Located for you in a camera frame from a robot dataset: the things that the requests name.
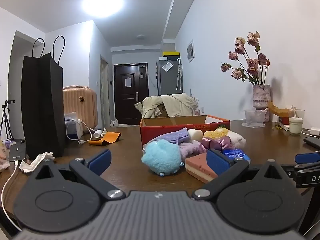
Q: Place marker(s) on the dark brown entrance door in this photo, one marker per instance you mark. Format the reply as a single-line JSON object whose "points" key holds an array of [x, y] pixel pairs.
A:
{"points": [[130, 100]]}

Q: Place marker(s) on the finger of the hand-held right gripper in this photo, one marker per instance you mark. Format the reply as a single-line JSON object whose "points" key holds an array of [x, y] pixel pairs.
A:
{"points": [[307, 157], [306, 167]]}

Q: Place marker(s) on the black camera tripod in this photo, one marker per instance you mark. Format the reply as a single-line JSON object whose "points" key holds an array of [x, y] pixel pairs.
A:
{"points": [[5, 120]]}

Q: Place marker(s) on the small white dog toy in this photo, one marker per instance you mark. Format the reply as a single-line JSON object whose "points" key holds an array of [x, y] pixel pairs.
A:
{"points": [[114, 123]]}

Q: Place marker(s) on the white tissue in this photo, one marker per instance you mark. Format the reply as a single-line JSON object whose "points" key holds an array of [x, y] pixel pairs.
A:
{"points": [[37, 161]]}

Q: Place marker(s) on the black smartphone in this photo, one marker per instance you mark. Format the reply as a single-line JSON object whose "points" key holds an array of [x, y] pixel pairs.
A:
{"points": [[312, 142]]}

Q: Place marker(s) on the yellow box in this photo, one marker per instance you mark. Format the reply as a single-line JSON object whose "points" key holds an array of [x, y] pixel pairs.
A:
{"points": [[171, 54]]}

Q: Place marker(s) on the white interior door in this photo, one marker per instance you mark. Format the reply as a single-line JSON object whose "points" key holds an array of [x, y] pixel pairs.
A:
{"points": [[104, 92]]}

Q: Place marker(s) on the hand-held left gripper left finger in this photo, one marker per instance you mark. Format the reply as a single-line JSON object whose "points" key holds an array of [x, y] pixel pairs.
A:
{"points": [[100, 161]]}

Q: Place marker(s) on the yellow plush toy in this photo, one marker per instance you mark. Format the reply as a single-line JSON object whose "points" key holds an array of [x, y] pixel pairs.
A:
{"points": [[215, 133]]}

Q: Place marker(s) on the framed wall picture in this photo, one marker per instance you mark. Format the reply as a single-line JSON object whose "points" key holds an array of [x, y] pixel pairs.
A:
{"points": [[190, 50]]}

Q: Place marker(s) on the grey refrigerator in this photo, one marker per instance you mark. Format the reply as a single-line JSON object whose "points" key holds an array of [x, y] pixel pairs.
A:
{"points": [[167, 82]]}

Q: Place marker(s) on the red cardboard box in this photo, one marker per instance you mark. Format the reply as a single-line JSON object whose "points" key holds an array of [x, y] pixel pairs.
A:
{"points": [[152, 132]]}

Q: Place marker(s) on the black power bank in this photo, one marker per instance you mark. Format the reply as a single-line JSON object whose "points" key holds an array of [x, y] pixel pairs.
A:
{"points": [[17, 152]]}

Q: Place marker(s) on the white and blue box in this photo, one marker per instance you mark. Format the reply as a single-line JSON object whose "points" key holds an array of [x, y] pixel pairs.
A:
{"points": [[73, 131]]}

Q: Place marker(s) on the small white handheld fan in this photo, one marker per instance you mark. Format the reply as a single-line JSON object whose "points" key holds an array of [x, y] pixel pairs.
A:
{"points": [[97, 133]]}

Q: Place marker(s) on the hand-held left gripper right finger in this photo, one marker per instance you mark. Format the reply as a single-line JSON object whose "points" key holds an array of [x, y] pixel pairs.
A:
{"points": [[217, 162]]}

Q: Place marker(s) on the pink layered sponge block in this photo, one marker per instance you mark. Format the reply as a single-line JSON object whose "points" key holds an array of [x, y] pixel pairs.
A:
{"points": [[197, 166]]}

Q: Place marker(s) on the blue plastic packet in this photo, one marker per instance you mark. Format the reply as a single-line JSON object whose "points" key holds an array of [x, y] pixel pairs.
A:
{"points": [[236, 154]]}

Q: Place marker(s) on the white plug charger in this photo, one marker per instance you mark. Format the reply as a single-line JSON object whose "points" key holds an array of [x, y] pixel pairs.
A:
{"points": [[314, 131]]}

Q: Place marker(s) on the small red box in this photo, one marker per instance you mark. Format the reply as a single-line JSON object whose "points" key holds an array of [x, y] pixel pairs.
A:
{"points": [[283, 120]]}

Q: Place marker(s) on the white paper on door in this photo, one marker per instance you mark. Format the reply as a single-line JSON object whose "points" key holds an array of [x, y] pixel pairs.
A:
{"points": [[128, 82]]}

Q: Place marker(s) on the gold wrapped candies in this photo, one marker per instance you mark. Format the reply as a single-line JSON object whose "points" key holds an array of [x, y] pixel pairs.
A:
{"points": [[277, 126]]}

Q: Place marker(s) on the cream round foam toy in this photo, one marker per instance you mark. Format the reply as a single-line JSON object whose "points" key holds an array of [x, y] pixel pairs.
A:
{"points": [[195, 134]]}

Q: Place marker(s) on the white plush toy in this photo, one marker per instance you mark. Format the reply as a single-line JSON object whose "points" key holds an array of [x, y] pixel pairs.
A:
{"points": [[236, 138]]}

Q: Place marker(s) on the beige coat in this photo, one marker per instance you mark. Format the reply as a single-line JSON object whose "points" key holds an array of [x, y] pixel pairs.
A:
{"points": [[175, 105]]}

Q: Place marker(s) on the pale pink ceramic vase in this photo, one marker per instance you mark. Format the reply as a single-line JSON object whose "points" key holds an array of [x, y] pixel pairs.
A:
{"points": [[261, 95]]}

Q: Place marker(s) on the round ceiling light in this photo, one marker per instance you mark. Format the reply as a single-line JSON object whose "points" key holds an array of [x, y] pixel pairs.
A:
{"points": [[103, 3]]}

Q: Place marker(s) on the black paper bag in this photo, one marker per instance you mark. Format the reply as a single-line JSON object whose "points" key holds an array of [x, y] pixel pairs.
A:
{"points": [[42, 105]]}

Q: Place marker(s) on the folded white umbrella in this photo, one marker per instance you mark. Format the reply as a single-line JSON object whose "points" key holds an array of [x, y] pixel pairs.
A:
{"points": [[178, 75]]}

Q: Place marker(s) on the brown cardboard box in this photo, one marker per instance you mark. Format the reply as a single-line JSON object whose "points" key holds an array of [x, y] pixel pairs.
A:
{"points": [[160, 111]]}

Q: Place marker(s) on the pale plastic bag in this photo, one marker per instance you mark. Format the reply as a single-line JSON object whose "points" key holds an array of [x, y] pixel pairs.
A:
{"points": [[3, 160]]}

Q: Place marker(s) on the light blue plush toy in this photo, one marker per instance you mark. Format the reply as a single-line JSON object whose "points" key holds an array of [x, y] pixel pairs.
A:
{"points": [[162, 156]]}

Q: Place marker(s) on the clear plastic cup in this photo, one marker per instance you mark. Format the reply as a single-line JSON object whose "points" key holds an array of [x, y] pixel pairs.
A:
{"points": [[255, 118]]}

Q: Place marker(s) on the orange fabric band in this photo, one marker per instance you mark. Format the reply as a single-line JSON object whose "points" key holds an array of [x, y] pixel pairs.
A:
{"points": [[106, 138]]}

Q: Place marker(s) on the paper sheet on refrigerator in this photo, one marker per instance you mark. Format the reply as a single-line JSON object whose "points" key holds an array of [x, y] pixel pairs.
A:
{"points": [[167, 66]]}

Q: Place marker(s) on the white cup with straw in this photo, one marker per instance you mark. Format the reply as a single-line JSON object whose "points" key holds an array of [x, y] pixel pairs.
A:
{"points": [[296, 126]]}

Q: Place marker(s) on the small tissue pack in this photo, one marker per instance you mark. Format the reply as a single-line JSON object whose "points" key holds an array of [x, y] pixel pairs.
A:
{"points": [[10, 144]]}

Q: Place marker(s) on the lilac knit cloth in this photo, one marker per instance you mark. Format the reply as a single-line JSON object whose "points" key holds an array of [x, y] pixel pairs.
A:
{"points": [[172, 135]]}

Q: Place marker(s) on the pink ribbed suitcase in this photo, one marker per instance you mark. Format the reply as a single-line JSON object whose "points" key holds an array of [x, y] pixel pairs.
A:
{"points": [[82, 105]]}

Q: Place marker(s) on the dried pink roses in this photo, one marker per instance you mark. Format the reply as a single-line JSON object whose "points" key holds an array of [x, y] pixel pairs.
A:
{"points": [[252, 63]]}

